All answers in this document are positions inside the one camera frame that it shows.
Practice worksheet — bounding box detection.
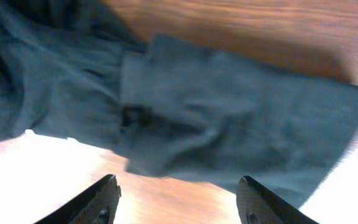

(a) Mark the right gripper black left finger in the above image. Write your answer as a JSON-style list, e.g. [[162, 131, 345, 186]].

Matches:
[[34, 174, 121, 224]]

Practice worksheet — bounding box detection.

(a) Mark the dark green t-shirt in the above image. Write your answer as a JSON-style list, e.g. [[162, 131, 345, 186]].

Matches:
[[0, 1, 358, 207]]

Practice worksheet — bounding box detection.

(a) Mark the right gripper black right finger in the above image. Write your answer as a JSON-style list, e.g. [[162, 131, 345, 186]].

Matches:
[[236, 175, 318, 224]]

